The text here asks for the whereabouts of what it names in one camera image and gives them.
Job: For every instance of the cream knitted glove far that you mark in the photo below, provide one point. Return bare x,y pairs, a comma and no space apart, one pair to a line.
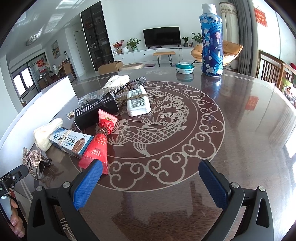
117,81

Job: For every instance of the small potted plant centre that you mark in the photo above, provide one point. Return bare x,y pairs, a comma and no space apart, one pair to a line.
185,39

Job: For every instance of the black cardboard box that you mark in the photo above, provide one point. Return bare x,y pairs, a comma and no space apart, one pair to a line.
87,115

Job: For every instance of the red flower vase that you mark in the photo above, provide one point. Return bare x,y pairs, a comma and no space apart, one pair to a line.
118,46

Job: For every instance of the white storage bin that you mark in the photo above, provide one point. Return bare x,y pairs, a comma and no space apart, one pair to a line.
39,111

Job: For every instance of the framed wall painting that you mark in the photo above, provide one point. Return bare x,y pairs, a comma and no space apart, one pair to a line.
55,50

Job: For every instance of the blue white ointment box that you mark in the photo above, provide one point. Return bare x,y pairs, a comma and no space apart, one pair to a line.
71,142

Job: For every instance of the cream knitted glove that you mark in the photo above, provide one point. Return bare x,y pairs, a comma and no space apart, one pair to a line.
42,134
117,81

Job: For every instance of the dark glass display cabinet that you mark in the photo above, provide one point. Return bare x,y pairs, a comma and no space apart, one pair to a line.
96,35

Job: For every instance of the grey curtain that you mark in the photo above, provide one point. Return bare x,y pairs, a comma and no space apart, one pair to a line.
248,37

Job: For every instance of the rimless black folded eyeglasses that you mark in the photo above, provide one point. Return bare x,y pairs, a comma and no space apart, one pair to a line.
131,85

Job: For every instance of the white tv cabinet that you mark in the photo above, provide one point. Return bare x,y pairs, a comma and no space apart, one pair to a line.
146,56

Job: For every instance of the green potted plant left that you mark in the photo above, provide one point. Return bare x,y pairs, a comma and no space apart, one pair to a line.
133,43

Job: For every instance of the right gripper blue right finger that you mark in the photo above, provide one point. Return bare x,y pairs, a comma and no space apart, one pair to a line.
257,220

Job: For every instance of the teal round cream jar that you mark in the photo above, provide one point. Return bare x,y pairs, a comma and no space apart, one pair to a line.
184,68

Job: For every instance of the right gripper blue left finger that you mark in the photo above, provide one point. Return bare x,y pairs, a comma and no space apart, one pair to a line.
44,222

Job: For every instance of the green potted plant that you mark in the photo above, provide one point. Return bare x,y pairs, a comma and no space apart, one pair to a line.
133,43
197,37

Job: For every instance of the blue patterned tall bottle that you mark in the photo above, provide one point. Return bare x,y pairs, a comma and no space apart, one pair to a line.
212,38

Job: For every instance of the person's left hand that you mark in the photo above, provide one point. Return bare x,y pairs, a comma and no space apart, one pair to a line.
16,222

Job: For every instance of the plastic bag of chopsticks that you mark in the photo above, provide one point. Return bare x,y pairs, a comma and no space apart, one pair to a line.
93,96

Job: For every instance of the patterned fabric bow hairclip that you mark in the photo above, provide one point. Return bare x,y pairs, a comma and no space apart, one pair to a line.
35,161

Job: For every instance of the cardboard box on floor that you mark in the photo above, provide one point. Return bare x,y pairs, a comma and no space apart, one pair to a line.
110,67

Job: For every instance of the orange lounge chair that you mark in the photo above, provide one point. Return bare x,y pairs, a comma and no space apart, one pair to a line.
230,52

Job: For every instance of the wooden dining chair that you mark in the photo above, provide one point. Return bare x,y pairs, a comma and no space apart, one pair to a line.
275,71

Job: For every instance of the red wall decoration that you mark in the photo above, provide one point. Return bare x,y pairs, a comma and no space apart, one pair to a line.
260,17

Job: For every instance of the black flat television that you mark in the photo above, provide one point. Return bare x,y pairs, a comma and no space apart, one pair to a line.
163,36

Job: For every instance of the cream knitted glove near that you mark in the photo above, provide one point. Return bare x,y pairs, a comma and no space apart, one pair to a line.
42,134

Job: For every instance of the green potted plant right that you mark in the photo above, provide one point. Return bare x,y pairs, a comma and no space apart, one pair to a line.
197,37

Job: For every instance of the red candy wrapper packet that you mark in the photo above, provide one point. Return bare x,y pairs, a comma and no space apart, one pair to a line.
97,149

